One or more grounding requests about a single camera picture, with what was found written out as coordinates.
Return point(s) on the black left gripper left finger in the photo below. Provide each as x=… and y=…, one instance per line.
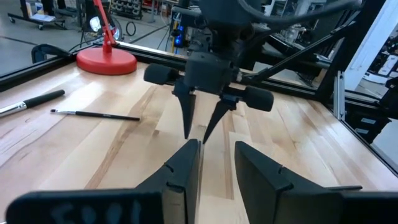
x=174, y=186

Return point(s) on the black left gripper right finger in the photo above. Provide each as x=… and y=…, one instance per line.
x=264, y=193

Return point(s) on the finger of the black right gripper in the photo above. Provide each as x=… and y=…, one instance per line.
x=222, y=107
x=187, y=105

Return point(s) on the thin black makeup brush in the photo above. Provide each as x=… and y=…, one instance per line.
x=102, y=116

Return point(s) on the fluffy makeup brush silver ferrule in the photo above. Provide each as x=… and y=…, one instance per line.
x=43, y=98

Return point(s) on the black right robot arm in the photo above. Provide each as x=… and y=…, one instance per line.
x=230, y=40

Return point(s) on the black box blue light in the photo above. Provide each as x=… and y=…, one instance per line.
x=179, y=39

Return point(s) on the red desk lamp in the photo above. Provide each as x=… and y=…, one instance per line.
x=105, y=62

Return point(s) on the silver aluminium extrusion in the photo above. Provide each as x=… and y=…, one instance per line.
x=339, y=96

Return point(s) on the wheeled cart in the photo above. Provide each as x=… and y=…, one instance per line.
x=40, y=18

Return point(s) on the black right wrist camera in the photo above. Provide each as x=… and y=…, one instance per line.
x=224, y=12

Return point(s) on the black frame corner clamp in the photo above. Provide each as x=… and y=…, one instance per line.
x=46, y=49

